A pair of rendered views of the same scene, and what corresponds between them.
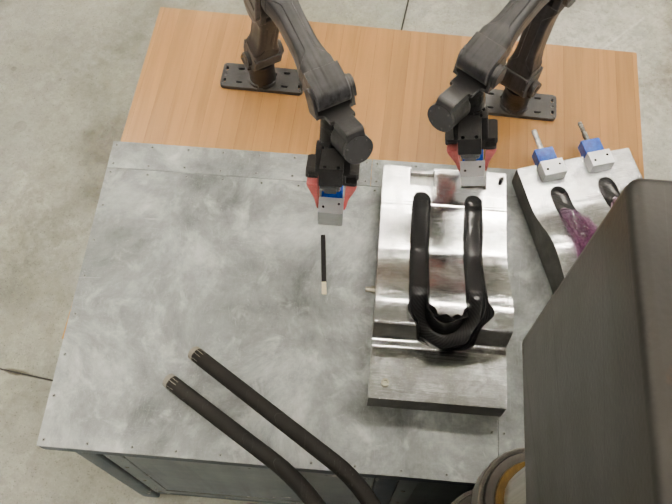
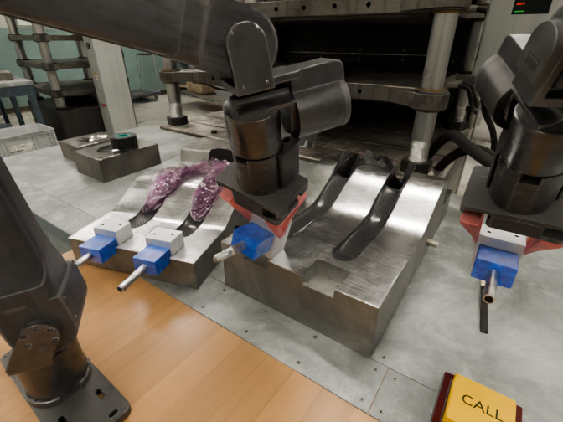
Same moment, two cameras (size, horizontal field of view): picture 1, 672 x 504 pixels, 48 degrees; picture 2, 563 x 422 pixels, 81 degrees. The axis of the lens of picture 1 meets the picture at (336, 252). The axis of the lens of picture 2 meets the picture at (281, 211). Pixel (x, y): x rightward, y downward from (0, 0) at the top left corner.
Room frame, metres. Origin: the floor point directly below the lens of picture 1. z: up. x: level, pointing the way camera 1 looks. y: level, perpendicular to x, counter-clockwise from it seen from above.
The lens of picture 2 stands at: (1.19, -0.06, 1.18)
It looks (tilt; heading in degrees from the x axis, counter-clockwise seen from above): 28 degrees down; 210
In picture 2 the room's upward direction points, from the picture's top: straight up
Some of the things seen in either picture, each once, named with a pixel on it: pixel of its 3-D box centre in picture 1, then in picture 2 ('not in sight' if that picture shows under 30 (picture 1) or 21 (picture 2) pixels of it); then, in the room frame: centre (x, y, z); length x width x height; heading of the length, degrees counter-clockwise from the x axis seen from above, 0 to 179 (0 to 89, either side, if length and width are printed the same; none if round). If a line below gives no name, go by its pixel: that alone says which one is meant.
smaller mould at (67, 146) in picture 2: not in sight; (95, 146); (0.52, -1.21, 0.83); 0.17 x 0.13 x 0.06; 175
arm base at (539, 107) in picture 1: (516, 95); (52, 363); (1.10, -0.42, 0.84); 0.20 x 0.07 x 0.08; 83
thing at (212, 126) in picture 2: not in sight; (313, 131); (-0.31, -0.73, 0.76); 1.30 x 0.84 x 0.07; 85
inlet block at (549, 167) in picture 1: (543, 154); (148, 263); (0.92, -0.46, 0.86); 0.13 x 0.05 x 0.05; 12
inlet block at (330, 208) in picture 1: (332, 190); (493, 269); (0.79, 0.01, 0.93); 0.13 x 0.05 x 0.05; 176
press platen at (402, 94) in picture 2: not in sight; (319, 90); (-0.31, -0.71, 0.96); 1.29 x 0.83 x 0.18; 85
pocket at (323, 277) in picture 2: (421, 180); (325, 284); (0.85, -0.18, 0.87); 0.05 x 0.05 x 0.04; 85
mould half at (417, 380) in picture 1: (440, 280); (358, 213); (0.62, -0.21, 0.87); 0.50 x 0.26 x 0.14; 175
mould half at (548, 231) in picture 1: (615, 258); (200, 192); (0.67, -0.57, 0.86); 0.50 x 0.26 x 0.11; 12
